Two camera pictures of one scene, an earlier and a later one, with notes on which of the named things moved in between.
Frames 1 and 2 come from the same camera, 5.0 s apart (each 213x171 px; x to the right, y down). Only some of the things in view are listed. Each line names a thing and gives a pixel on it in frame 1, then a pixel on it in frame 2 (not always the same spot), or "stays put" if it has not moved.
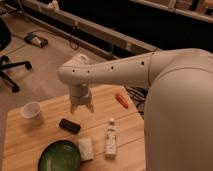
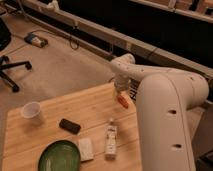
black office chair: (5, 64) stays put
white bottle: (110, 151) stays put
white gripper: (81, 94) → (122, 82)
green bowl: (60, 155) stays put
